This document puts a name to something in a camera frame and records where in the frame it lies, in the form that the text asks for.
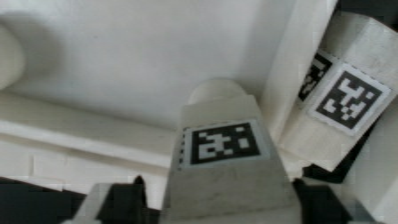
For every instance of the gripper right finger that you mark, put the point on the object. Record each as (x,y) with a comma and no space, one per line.
(330,207)

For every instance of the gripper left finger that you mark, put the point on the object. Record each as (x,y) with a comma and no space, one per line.
(115,205)

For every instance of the white table leg with tag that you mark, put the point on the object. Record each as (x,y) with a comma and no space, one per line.
(227,185)

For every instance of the white square tabletop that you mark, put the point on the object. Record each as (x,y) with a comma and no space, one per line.
(119,55)

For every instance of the white table leg left rear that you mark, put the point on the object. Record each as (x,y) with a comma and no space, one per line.
(348,89)

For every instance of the white obstacle fence right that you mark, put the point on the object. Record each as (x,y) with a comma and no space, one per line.
(371,179)

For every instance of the white obstacle fence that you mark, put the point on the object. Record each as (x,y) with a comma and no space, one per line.
(371,179)
(66,169)

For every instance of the white obstacle fence front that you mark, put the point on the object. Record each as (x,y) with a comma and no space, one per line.
(66,169)

